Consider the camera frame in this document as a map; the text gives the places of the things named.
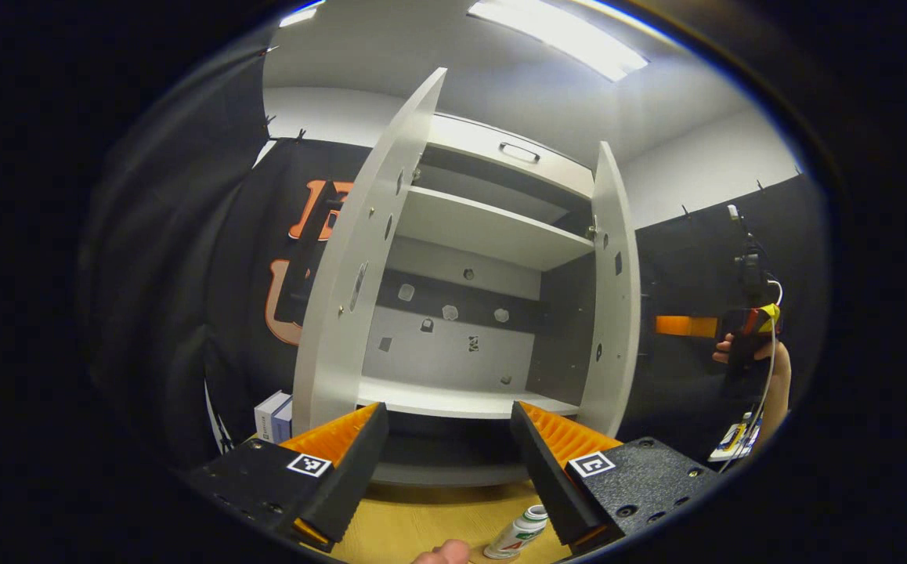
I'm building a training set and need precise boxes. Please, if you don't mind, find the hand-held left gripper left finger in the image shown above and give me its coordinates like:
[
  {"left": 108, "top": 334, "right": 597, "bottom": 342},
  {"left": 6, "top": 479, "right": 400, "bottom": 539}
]
[{"left": 175, "top": 403, "right": 389, "bottom": 553}]

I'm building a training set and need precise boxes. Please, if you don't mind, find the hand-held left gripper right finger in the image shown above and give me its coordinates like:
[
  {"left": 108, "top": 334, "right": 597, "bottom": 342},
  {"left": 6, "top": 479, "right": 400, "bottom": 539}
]
[{"left": 511, "top": 401, "right": 725, "bottom": 555}]

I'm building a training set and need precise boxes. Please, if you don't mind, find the white bottle with green label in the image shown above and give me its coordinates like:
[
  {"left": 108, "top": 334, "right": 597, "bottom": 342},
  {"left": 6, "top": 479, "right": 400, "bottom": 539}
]
[{"left": 483, "top": 504, "right": 550, "bottom": 560}]

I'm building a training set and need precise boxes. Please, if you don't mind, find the white cabinet door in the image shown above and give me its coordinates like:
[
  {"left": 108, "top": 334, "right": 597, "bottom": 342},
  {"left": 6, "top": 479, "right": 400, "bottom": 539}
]
[
  {"left": 577, "top": 141, "right": 643, "bottom": 438},
  {"left": 291, "top": 67, "right": 449, "bottom": 437}
]

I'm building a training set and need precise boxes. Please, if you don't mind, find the white cabinet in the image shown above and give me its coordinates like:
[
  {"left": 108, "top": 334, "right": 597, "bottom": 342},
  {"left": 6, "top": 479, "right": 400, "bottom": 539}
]
[{"left": 356, "top": 114, "right": 605, "bottom": 488}]

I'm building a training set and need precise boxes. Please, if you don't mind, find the white cabinet drawer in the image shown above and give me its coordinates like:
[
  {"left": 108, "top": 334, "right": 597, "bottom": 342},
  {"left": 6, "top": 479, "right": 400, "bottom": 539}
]
[{"left": 425, "top": 114, "right": 597, "bottom": 198}]

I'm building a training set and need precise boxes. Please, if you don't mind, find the white cardboard box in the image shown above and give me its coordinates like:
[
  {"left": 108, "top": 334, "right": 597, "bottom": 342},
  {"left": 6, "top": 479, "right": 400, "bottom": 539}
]
[{"left": 254, "top": 390, "right": 295, "bottom": 446}]

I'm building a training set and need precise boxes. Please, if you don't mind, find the yellow and blue packet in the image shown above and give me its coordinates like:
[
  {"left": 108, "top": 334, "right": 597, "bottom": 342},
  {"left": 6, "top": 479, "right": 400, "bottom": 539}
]
[{"left": 707, "top": 414, "right": 764, "bottom": 463}]

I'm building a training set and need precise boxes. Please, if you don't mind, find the long ceiling light panel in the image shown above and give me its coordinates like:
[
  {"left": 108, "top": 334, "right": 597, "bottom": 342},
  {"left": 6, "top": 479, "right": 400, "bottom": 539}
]
[{"left": 467, "top": 0, "right": 650, "bottom": 83}]

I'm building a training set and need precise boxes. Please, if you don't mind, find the small ceiling light panel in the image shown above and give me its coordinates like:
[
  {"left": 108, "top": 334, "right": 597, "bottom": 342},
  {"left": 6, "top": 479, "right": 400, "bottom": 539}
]
[{"left": 278, "top": 4, "right": 321, "bottom": 29}]

